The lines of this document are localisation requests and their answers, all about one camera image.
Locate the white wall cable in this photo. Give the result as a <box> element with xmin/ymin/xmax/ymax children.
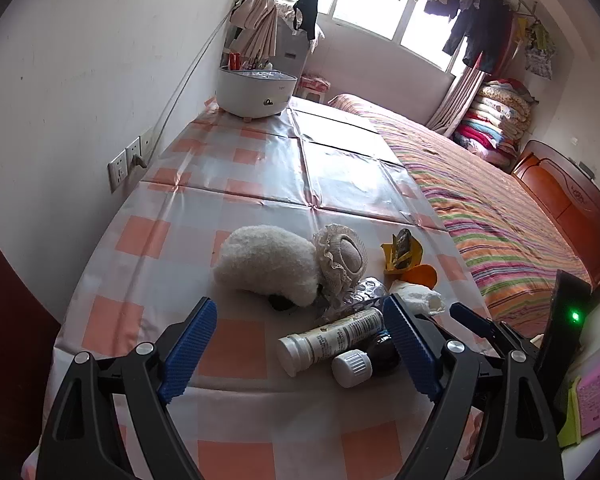
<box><xmin>145</xmin><ymin>10</ymin><xmax>236</xmax><ymax>161</ymax></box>

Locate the bed with striped cover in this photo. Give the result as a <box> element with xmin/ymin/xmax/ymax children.
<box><xmin>327</xmin><ymin>92</ymin><xmax>593</xmax><ymax>338</ymax></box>

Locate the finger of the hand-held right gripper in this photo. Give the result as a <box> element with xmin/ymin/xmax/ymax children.
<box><xmin>449</xmin><ymin>302</ymin><xmax>504</xmax><ymax>347</ymax></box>
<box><xmin>496</xmin><ymin>321</ymin><xmax>544</xmax><ymax>362</ymax></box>

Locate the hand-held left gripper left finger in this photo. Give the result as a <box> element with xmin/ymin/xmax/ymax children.
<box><xmin>35</xmin><ymin>296</ymin><xmax>218</xmax><ymax>480</ymax></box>

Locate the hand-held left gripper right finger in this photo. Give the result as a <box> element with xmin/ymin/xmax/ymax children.
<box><xmin>381</xmin><ymin>293</ymin><xmax>567</xmax><ymax>480</ymax></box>

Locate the white round pot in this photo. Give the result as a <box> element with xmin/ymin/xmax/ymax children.
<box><xmin>215</xmin><ymin>66</ymin><xmax>298</xmax><ymax>122</ymax></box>

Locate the white tube bottle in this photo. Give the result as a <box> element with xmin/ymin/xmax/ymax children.
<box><xmin>276</xmin><ymin>307</ymin><xmax>385</xmax><ymax>377</ymax></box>

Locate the white plush toy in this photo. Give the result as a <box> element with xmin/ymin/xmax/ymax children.
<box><xmin>212</xmin><ymin>225</ymin><xmax>321</xmax><ymax>313</ymax></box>

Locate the beige lace cap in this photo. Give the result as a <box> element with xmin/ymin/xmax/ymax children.
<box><xmin>312</xmin><ymin>224</ymin><xmax>370</xmax><ymax>306</ymax></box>

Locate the silver blister pack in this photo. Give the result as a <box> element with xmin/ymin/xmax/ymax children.
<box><xmin>340</xmin><ymin>277</ymin><xmax>388</xmax><ymax>311</ymax></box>

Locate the pink paper packet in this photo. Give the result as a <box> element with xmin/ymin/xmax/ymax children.
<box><xmin>575</xmin><ymin>355</ymin><xmax>600</xmax><ymax>438</ymax></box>

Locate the pink stool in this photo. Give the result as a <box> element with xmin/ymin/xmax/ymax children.
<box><xmin>300</xmin><ymin>74</ymin><xmax>331</xmax><ymax>106</ymax></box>

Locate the row of hanging clothes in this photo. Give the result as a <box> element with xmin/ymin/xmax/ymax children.
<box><xmin>375</xmin><ymin>0</ymin><xmax>556</xmax><ymax>78</ymax></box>

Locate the stack of folded blankets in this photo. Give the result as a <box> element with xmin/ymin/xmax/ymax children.
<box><xmin>452</xmin><ymin>78</ymin><xmax>538</xmax><ymax>171</ymax></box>

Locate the dark wooden door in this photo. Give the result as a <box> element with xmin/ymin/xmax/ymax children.
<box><xmin>0</xmin><ymin>220</ymin><xmax>66</xmax><ymax>480</ymax></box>

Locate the grey white appliance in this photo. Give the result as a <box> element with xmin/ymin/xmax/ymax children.
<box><xmin>272</xmin><ymin>17</ymin><xmax>313</xmax><ymax>98</ymax></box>

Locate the wooden headboard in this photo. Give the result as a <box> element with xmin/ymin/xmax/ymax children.
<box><xmin>510</xmin><ymin>140</ymin><xmax>600</xmax><ymax>286</ymax></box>

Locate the black hanging garment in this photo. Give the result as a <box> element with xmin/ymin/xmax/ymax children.
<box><xmin>293</xmin><ymin>0</ymin><xmax>323</xmax><ymax>41</ymax></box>

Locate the yellow snack wrapper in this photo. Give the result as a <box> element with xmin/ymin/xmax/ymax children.
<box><xmin>380</xmin><ymin>228</ymin><xmax>423</xmax><ymax>273</ymax></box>

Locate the dark bottle white cap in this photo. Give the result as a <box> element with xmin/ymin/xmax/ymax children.
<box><xmin>331</xmin><ymin>332</ymin><xmax>401</xmax><ymax>388</ymax></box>

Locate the tied striped curtain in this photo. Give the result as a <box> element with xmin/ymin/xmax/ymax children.
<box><xmin>228</xmin><ymin>0</ymin><xmax>281</xmax><ymax>56</ymax></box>

